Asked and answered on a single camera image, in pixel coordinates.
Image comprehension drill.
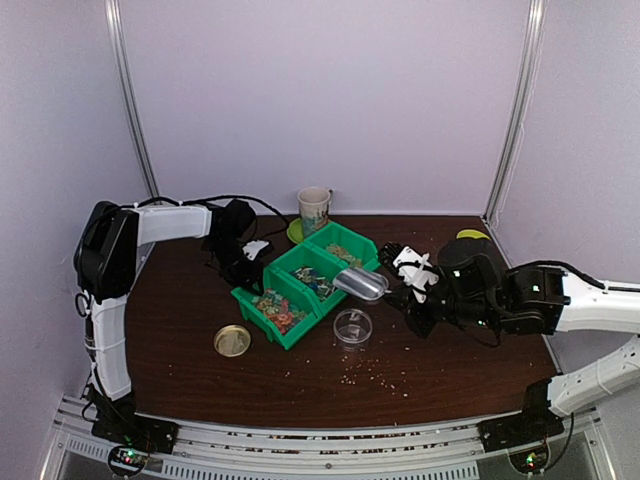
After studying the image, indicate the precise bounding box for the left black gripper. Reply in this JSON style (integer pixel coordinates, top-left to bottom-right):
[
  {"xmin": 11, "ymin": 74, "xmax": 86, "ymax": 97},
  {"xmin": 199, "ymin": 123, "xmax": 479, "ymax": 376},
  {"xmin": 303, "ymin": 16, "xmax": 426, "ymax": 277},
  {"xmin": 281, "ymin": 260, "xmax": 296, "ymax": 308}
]
[{"xmin": 205, "ymin": 236, "xmax": 264, "ymax": 296}]

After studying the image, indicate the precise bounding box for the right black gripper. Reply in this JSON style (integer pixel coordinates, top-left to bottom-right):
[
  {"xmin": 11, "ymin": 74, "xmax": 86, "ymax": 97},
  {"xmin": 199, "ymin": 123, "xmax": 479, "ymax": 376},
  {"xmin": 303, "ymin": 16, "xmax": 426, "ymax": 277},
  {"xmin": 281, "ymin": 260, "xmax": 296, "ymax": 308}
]
[{"xmin": 384, "ymin": 279, "xmax": 499, "ymax": 340}]

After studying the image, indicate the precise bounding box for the silver metal scoop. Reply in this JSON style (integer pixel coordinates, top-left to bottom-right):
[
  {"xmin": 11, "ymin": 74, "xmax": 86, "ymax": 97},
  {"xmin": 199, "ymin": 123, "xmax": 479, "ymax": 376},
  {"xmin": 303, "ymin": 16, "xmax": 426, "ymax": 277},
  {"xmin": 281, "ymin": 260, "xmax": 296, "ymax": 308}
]
[{"xmin": 332, "ymin": 267, "xmax": 390, "ymax": 302}]

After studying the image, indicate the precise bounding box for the clear plastic round container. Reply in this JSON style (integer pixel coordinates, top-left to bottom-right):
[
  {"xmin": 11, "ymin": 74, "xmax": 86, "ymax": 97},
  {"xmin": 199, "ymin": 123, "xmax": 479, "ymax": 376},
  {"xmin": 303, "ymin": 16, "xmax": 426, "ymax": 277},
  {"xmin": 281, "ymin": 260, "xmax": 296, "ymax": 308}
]
[{"xmin": 333, "ymin": 309, "xmax": 373, "ymax": 352}]

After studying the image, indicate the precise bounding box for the green candy bin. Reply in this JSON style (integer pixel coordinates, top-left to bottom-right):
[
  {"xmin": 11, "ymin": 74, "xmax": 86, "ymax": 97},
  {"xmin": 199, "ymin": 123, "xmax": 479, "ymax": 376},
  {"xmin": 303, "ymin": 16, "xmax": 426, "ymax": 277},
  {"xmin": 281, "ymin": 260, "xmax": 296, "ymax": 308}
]
[
  {"xmin": 268, "ymin": 244, "xmax": 348, "ymax": 318},
  {"xmin": 303, "ymin": 222, "xmax": 380, "ymax": 271},
  {"xmin": 231, "ymin": 287, "xmax": 321, "ymax": 350}
]

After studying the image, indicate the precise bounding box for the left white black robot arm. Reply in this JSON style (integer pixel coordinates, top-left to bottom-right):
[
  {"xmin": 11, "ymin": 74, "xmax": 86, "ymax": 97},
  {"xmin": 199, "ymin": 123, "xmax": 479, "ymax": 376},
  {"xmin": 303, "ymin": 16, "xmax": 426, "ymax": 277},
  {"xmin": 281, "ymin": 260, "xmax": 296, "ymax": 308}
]
[{"xmin": 73, "ymin": 198, "xmax": 273, "ymax": 444}]

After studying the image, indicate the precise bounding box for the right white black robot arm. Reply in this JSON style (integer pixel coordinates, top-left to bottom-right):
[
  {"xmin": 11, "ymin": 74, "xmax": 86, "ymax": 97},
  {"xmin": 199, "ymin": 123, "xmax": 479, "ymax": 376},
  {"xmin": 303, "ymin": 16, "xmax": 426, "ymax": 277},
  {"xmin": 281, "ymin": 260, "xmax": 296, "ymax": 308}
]
[{"xmin": 378, "ymin": 238, "xmax": 639, "ymax": 442}]

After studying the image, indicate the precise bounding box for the green saucer plate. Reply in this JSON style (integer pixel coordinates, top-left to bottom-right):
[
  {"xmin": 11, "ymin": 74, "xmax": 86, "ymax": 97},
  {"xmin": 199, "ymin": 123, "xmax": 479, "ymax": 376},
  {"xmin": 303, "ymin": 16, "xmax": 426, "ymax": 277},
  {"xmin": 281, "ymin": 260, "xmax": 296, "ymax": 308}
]
[{"xmin": 286, "ymin": 217, "xmax": 304, "ymax": 244}]

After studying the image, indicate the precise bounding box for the gold round lid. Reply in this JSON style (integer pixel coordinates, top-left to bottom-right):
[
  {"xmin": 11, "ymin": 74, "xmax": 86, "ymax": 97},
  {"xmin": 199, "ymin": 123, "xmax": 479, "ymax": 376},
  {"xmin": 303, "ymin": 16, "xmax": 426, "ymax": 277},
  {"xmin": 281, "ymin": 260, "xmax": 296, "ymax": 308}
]
[{"xmin": 213, "ymin": 324, "xmax": 252, "ymax": 358}]

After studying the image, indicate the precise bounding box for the lime green bowl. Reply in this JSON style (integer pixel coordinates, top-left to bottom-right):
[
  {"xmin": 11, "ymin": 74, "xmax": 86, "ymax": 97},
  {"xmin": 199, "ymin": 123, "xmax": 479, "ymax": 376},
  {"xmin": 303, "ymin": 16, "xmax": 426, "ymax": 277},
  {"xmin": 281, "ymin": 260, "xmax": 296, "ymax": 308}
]
[{"xmin": 456, "ymin": 229, "xmax": 491, "ymax": 240}]

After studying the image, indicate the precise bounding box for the patterned ceramic mug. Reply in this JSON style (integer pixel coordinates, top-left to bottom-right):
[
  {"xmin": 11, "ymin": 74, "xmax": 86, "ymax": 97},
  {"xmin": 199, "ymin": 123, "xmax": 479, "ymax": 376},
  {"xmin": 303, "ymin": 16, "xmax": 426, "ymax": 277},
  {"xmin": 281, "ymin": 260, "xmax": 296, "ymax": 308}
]
[{"xmin": 297, "ymin": 186, "xmax": 333, "ymax": 238}]

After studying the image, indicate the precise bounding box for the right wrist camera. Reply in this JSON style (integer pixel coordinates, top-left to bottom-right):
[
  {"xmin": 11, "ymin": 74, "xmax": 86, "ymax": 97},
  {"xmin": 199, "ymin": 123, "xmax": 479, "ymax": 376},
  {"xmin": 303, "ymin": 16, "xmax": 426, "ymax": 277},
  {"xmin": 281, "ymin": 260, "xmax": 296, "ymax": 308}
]
[{"xmin": 378, "ymin": 242, "xmax": 440, "ymax": 304}]

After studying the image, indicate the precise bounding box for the front aluminium rail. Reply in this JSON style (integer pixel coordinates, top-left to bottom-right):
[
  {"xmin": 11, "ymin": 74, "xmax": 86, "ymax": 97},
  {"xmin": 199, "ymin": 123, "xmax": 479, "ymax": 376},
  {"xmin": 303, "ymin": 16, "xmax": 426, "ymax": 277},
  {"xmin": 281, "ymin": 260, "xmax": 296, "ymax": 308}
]
[{"xmin": 36, "ymin": 396, "xmax": 621, "ymax": 479}]

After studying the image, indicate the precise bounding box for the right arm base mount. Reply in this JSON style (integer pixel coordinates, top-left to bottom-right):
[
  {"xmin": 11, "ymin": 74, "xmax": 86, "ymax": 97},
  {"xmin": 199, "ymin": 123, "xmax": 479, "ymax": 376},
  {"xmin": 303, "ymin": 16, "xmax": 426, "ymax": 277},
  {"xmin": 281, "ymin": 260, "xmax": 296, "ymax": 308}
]
[{"xmin": 477, "ymin": 412, "xmax": 564, "ymax": 453}]

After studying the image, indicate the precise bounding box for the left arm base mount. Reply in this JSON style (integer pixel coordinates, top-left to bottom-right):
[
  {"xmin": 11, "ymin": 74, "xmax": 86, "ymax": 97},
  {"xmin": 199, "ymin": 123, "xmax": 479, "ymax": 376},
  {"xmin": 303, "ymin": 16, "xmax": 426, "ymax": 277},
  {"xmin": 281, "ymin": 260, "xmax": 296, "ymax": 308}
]
[{"xmin": 91, "ymin": 413, "xmax": 179, "ymax": 454}]

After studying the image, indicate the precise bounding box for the left aluminium frame post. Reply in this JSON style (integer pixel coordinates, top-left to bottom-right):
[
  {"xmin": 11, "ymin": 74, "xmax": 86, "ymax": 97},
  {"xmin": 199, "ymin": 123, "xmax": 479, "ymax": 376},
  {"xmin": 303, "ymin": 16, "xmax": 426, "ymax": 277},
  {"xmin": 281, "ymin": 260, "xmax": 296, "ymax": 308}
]
[{"xmin": 104, "ymin": 0, "xmax": 160, "ymax": 197}]

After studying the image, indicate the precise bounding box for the aluminium frame post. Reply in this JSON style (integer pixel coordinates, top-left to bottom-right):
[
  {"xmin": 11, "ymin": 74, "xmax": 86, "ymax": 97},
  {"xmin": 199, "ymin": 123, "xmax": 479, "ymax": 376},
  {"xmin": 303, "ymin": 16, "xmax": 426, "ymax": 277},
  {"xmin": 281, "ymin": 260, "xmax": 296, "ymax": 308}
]
[
  {"xmin": 104, "ymin": 0, "xmax": 160, "ymax": 197},
  {"xmin": 484, "ymin": 0, "xmax": 548, "ymax": 227}
]

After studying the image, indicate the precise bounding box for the right aluminium frame post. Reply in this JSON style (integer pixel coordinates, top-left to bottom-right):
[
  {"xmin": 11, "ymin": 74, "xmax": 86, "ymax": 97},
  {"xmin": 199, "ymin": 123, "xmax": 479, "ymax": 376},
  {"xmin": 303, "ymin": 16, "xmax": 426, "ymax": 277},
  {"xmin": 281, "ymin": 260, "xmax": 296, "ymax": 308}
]
[{"xmin": 484, "ymin": 0, "xmax": 548, "ymax": 227}]

